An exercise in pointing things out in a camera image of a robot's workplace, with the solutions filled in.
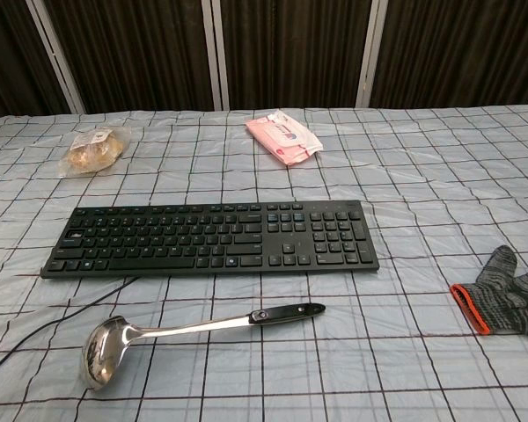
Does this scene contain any white partition frame post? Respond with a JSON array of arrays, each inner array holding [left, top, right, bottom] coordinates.
[[24, 0, 87, 114], [355, 0, 389, 109], [202, 0, 231, 112]]

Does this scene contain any black computer keyboard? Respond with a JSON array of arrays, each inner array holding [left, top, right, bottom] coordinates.
[[40, 200, 381, 280]]

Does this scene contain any checked light blue tablecloth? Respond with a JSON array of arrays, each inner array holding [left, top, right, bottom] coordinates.
[[0, 104, 528, 422]]

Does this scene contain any grey knit glove orange cuff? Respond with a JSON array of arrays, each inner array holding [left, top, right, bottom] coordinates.
[[449, 244, 528, 339]]

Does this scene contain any black keyboard cable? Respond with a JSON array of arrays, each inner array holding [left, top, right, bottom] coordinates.
[[0, 275, 141, 382]]

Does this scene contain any dark pleated curtain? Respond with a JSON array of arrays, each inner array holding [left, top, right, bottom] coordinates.
[[0, 0, 528, 126]]

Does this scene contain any bread in clear plastic bag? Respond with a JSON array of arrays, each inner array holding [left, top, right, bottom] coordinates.
[[57, 124, 133, 178]]

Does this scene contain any pink wet wipes pack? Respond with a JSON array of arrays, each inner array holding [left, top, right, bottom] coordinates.
[[245, 110, 324, 167]]

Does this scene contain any steel ladle with black handle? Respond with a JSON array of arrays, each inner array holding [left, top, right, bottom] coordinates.
[[79, 302, 326, 392]]

